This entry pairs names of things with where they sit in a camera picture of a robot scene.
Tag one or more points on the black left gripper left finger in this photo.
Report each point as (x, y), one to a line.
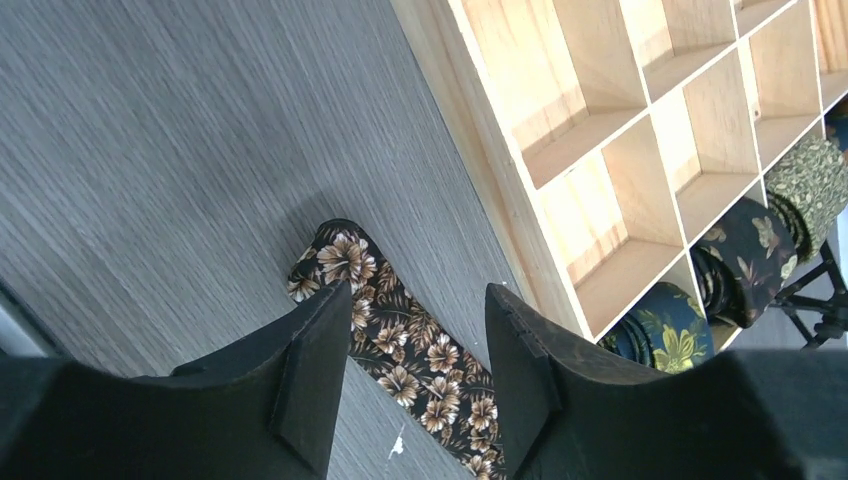
(262, 407)

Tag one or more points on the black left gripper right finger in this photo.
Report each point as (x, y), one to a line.
(568, 409)

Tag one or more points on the brown floral black tie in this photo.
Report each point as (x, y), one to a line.
(404, 348)

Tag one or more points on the navy yellow floral rolled tie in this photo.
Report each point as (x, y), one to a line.
(664, 330)

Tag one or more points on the black beige floral rolled tie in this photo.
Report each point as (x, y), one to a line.
(742, 262)

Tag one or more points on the wooden compartment tray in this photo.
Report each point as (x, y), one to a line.
(604, 138)

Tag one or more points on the olive patterned rolled tie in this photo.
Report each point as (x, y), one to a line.
(808, 186)

